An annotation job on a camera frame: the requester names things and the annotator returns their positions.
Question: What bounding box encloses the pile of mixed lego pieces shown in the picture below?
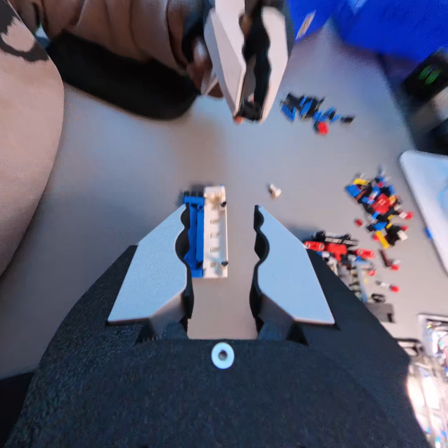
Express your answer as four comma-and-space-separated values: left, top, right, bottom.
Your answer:
345, 168, 414, 250

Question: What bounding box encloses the long blue plastic bin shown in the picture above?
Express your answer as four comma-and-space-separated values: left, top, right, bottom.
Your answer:
332, 0, 448, 63

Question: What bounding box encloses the person's left hand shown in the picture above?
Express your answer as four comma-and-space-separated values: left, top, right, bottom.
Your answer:
185, 42, 224, 99

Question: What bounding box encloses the black battery pack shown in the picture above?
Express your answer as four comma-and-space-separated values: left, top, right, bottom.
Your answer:
402, 49, 448, 102

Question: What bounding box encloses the person's left forearm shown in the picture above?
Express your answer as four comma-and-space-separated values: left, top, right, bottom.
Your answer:
37, 0, 189, 76

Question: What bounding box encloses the partly built lego car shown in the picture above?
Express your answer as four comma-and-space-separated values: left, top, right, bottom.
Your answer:
303, 230, 385, 303

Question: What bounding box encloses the blue white lego assembly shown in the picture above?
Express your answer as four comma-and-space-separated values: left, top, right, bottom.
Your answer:
183, 185, 230, 279

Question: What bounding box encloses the small black lego brick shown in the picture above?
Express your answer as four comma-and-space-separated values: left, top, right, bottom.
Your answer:
234, 100, 263, 123

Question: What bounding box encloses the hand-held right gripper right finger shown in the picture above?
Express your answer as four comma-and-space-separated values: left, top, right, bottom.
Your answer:
249, 205, 336, 338

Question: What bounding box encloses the white book stand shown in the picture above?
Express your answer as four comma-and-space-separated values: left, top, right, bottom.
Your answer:
399, 150, 448, 275

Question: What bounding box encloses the pile of blue black pins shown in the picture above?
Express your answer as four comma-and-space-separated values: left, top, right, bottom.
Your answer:
280, 93, 356, 126

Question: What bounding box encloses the blue plastic bin white sticker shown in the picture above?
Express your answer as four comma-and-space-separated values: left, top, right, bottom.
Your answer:
285, 0, 350, 41

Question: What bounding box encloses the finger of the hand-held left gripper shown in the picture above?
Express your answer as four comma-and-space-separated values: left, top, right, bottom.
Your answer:
204, 0, 254, 121
256, 5, 293, 122

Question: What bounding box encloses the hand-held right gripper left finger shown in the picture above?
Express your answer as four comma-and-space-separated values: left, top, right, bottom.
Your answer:
107, 204, 195, 338

